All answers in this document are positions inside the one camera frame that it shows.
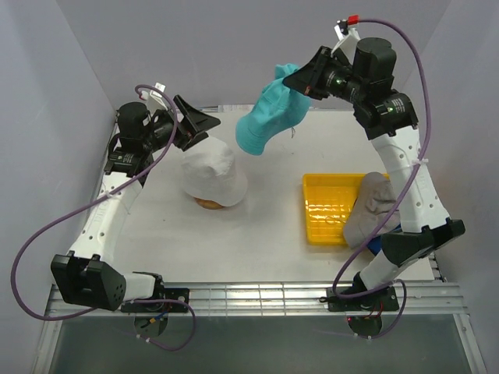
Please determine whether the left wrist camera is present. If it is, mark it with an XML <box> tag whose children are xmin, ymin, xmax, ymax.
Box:
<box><xmin>140</xmin><ymin>88</ymin><xmax>172</xmax><ymax>115</ymax></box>

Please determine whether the aluminium front rail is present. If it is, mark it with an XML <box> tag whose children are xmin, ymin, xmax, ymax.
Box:
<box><xmin>172</xmin><ymin>281</ymin><xmax>469</xmax><ymax>317</ymax></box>

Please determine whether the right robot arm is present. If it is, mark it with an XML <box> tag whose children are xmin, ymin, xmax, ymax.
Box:
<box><xmin>283</xmin><ymin>37</ymin><xmax>465</xmax><ymax>309</ymax></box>

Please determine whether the white bucket hat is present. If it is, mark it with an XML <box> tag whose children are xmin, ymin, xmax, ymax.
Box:
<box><xmin>181</xmin><ymin>136</ymin><xmax>248</xmax><ymax>207</ymax></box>

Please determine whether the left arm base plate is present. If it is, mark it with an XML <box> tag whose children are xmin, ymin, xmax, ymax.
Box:
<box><xmin>120</xmin><ymin>286</ymin><xmax>190</xmax><ymax>314</ymax></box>

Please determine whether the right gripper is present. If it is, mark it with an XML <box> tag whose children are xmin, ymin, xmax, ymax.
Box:
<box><xmin>281</xmin><ymin>46</ymin><xmax>366</xmax><ymax>105</ymax></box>

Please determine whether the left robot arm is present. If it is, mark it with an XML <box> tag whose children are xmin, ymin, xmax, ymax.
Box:
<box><xmin>51</xmin><ymin>95</ymin><xmax>221</xmax><ymax>312</ymax></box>

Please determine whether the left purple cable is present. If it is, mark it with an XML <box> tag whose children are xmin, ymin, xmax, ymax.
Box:
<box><xmin>10</xmin><ymin>84</ymin><xmax>200</xmax><ymax>351</ymax></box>

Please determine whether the paper label strip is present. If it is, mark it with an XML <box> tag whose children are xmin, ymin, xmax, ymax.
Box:
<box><xmin>198</xmin><ymin>104</ymin><xmax>253</xmax><ymax>113</ymax></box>

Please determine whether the teal bucket hat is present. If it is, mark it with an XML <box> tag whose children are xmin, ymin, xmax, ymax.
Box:
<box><xmin>235</xmin><ymin>63</ymin><xmax>310</xmax><ymax>156</ymax></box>

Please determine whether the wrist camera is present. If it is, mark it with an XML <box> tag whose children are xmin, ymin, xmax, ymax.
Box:
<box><xmin>333</xmin><ymin>15</ymin><xmax>360</xmax><ymax>55</ymax></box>
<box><xmin>140</xmin><ymin>88</ymin><xmax>172</xmax><ymax>115</ymax></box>

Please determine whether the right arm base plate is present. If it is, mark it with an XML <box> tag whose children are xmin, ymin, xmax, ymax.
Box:
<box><xmin>319</xmin><ymin>286</ymin><xmax>399</xmax><ymax>312</ymax></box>

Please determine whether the yellow plastic tray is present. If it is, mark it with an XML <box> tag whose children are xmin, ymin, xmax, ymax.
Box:
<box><xmin>303</xmin><ymin>174</ymin><xmax>400</xmax><ymax>248</ymax></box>

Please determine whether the blue hat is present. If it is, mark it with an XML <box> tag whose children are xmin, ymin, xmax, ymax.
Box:
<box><xmin>366</xmin><ymin>224</ymin><xmax>402</xmax><ymax>256</ymax></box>

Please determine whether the grey bucket hat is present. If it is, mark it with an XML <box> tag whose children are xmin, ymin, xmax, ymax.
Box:
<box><xmin>343</xmin><ymin>172</ymin><xmax>397</xmax><ymax>249</ymax></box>

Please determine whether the wooden hat stand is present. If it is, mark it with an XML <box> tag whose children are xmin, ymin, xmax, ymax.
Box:
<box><xmin>194</xmin><ymin>198</ymin><xmax>225</xmax><ymax>210</ymax></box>

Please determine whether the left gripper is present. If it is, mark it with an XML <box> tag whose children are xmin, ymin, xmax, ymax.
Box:
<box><xmin>143</xmin><ymin>96</ymin><xmax>221</xmax><ymax>153</ymax></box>

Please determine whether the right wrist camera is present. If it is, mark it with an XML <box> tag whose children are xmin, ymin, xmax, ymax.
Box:
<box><xmin>333</xmin><ymin>15</ymin><xmax>360</xmax><ymax>55</ymax></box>

